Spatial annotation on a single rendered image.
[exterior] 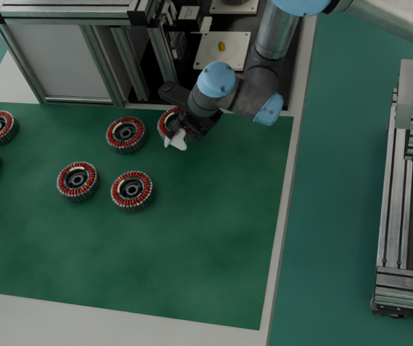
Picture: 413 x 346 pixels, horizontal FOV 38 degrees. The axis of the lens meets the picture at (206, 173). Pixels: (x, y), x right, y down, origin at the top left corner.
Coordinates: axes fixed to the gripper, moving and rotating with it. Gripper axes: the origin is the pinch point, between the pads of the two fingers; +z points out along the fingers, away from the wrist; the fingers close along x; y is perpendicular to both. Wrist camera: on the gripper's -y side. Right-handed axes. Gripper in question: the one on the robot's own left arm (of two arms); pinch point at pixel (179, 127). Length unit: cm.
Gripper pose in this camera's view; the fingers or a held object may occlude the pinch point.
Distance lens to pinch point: 161.3
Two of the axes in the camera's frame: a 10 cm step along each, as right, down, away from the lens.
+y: 7.6, 6.5, 0.0
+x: 6.0, -7.1, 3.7
